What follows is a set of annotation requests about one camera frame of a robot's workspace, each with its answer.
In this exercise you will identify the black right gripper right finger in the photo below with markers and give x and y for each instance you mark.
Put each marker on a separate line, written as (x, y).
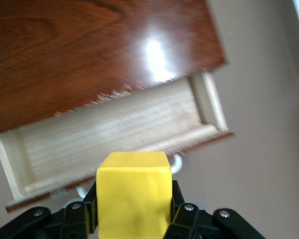
(189, 219)

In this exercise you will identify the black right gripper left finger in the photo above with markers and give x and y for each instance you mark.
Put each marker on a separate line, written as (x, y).
(74, 216)

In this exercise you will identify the yellow cube block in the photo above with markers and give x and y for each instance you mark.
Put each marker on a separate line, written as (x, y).
(134, 194)

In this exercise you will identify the dark brown wooden cabinet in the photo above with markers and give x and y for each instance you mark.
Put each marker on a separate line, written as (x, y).
(64, 49)

